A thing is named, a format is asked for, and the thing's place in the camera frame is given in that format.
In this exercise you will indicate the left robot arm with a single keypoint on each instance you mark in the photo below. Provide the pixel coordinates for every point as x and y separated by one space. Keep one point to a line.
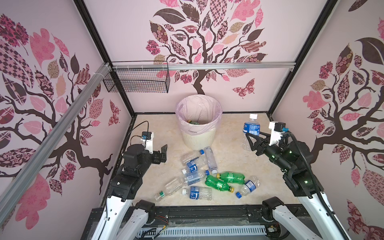
123 189

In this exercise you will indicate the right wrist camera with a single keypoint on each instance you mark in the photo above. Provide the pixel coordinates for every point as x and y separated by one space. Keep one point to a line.
278 129

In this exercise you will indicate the blue label bottle right lower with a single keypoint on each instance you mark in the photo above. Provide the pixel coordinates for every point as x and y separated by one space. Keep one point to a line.
248 187

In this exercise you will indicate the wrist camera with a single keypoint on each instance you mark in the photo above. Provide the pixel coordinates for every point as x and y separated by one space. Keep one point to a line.
147 141
278 129

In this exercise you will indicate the white slotted cable duct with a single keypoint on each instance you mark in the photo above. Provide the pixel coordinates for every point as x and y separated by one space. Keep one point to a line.
218 231

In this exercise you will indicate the clear bottle blue cap centre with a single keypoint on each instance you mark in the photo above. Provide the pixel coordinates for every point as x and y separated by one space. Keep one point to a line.
195 177

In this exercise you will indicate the cream ribbed trash bin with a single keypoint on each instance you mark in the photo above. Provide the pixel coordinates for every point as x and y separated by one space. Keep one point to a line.
199 142

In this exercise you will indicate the blue label bottle front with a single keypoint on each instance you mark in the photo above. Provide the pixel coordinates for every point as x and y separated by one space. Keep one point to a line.
198 193

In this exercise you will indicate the clear bottle blue cap tall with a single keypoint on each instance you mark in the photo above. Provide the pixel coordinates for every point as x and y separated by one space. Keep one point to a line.
211 161

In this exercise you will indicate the clear bottle blue cap crushed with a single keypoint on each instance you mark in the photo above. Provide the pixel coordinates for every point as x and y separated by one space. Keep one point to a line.
192 156

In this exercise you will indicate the clear bottle white cap blue label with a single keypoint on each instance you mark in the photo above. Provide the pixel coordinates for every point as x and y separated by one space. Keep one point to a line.
253 127

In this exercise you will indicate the black base frame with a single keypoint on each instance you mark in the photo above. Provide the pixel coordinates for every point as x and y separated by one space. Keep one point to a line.
207 216

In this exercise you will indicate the pink plastic bin liner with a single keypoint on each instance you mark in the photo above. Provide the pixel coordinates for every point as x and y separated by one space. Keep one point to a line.
205 110

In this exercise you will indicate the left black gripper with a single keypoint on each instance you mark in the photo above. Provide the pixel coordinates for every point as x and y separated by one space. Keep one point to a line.
156 154

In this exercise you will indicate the diagonal aluminium rail left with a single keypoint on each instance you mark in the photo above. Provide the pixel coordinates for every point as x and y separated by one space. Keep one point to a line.
24 178

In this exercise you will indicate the clear bottle green cap lower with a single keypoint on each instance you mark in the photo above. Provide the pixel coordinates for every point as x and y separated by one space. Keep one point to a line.
170 188

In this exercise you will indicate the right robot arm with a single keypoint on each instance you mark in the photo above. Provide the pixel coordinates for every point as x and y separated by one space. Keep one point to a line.
293 158

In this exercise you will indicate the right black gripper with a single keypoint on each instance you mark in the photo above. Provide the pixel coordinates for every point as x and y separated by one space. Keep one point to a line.
257 145

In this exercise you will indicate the black wire basket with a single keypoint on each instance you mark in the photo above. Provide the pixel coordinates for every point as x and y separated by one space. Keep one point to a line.
138 77

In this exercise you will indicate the green bottle yellow cap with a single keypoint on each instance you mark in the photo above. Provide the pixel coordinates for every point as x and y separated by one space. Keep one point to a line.
218 184
193 122

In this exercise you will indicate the horizontal aluminium rail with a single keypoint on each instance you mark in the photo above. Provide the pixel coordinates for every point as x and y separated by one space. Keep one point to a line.
219 66

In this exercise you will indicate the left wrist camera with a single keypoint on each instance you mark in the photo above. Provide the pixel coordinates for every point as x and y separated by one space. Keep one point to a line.
147 141

